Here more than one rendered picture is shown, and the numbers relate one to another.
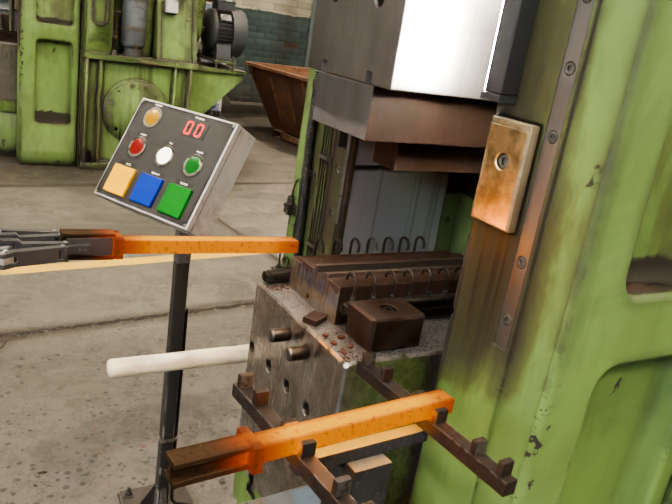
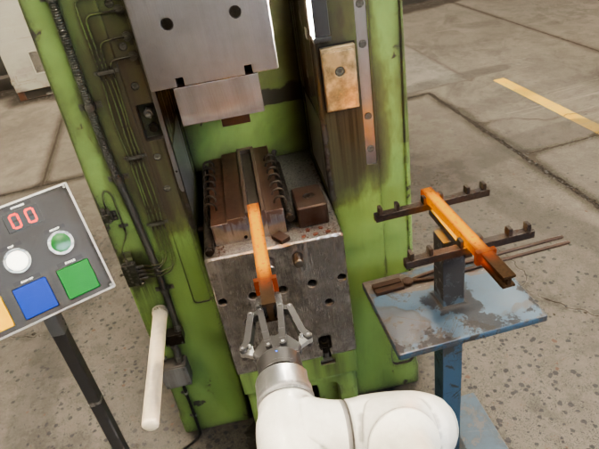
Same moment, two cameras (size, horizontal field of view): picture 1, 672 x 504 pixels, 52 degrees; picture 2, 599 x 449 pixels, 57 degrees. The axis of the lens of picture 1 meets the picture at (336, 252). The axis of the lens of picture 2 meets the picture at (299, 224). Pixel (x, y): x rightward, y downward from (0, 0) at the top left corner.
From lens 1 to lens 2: 1.25 m
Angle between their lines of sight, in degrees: 56
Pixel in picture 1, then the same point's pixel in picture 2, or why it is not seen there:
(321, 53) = (169, 75)
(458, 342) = (341, 181)
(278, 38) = not seen: outside the picture
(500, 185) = (345, 85)
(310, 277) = (242, 224)
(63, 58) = not seen: outside the picture
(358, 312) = (309, 208)
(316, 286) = not seen: hidden behind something
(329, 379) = (330, 250)
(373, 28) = (237, 35)
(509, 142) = (341, 59)
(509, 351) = (378, 161)
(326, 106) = (201, 109)
